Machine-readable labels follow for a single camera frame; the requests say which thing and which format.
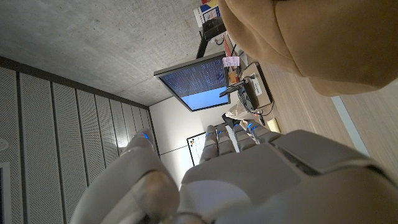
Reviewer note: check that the yellow sticky note pad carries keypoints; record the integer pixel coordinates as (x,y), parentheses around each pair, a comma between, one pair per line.
(273,125)

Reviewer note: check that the paper note on monitor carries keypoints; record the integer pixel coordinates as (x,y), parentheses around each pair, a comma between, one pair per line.
(231,61)

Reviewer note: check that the flat cardboard box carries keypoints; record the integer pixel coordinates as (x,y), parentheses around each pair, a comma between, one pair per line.
(264,90)

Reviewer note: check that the white wipes canister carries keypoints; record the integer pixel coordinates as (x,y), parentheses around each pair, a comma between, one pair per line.
(206,14)

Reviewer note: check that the brown jacket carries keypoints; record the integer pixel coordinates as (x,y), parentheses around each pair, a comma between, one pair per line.
(326,40)

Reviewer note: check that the whiteboard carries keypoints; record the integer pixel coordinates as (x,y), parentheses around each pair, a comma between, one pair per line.
(196,149)

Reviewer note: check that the black router with antennas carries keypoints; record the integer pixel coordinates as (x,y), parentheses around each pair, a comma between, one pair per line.
(250,93)

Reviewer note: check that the computer monitor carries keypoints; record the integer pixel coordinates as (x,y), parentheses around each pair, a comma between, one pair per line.
(196,84)

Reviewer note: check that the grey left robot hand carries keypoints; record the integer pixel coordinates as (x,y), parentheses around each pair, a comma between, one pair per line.
(255,180)

